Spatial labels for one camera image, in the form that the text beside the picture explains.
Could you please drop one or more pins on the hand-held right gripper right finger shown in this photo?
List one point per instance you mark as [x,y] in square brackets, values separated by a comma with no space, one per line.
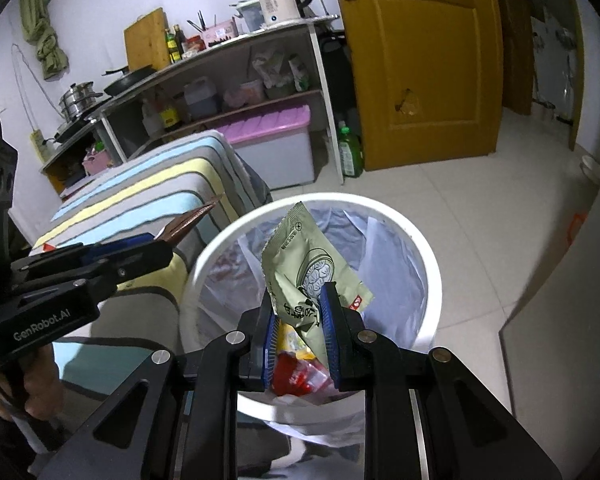
[330,332]

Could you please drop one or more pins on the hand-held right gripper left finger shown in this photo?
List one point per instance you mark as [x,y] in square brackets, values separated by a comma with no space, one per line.
[270,355]

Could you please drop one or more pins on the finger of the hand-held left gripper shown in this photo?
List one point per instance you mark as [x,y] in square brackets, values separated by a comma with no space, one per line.
[115,247]
[145,263]

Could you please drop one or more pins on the red snack packet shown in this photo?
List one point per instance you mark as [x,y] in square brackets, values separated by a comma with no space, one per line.
[295,372]

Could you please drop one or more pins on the purple foam fruit net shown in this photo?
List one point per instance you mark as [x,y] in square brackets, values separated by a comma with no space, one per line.
[300,345]

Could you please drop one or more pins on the brown snack wrapper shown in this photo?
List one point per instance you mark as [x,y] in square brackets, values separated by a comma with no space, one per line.
[187,222]

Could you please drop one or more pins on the green snack packet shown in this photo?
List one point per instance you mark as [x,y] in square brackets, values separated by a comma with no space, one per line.
[305,270]

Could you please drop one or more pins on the white round trash bin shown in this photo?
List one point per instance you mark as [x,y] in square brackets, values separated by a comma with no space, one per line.
[420,260]

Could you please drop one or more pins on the person's left hand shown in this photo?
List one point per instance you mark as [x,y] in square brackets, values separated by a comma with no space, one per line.
[42,380]

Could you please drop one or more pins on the striped bed sheet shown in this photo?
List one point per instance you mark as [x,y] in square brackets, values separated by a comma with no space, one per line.
[145,185]

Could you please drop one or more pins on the pink plastic basket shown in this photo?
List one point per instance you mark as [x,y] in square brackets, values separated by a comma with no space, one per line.
[96,164]

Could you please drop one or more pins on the clear plastic bin liner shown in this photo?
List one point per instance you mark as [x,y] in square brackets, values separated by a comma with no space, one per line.
[380,260]

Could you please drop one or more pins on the small grey kitchen shelf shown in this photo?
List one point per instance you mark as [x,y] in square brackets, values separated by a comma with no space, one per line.
[55,167]

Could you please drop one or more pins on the black induction cooker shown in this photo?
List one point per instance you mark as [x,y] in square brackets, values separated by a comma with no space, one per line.
[75,130]

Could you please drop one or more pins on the yellow power strip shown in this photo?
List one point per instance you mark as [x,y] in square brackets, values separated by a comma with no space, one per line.
[39,145]

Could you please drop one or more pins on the yellow label soy bottle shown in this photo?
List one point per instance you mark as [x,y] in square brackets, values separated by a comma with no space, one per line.
[169,117]

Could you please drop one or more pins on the steel steamer pot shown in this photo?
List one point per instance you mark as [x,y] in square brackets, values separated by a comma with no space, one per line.
[77,102]

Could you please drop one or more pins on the black frying pan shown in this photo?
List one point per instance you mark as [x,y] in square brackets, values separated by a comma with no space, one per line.
[127,82]

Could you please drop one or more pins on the grey plastic jug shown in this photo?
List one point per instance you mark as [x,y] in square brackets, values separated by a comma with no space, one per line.
[200,100]

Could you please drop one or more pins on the pink lidded storage box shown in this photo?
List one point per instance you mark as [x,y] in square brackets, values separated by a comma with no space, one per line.
[275,145]

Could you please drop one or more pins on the green detergent bottle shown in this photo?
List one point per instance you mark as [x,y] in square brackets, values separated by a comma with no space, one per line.
[350,152]

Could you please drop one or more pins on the pink plastic tub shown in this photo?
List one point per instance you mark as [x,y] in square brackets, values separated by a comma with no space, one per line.
[245,94]

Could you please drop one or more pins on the wooden cutting board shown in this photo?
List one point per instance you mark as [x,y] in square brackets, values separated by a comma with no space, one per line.
[145,40]

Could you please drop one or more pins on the dark sauce bottle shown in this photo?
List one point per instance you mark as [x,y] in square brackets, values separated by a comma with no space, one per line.
[181,40]

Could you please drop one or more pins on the red sauce jar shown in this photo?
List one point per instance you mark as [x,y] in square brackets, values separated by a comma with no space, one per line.
[195,44]

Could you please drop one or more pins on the green hanging cloth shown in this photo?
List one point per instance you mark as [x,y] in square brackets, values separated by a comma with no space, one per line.
[42,35]

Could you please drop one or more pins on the crumpled plastic bags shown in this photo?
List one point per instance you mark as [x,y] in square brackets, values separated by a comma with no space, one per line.
[272,75]

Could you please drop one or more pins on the large white kitchen shelf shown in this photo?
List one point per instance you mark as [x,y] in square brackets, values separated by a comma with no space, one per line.
[325,100]

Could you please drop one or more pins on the pink chopstick holder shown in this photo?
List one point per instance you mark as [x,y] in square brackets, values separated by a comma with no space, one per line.
[220,34]

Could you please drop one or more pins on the clear lidded plastic container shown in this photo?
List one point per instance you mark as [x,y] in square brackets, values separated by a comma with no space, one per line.
[250,17]

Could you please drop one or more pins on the yellow wooden door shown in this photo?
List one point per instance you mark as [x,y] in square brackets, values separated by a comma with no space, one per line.
[420,60]

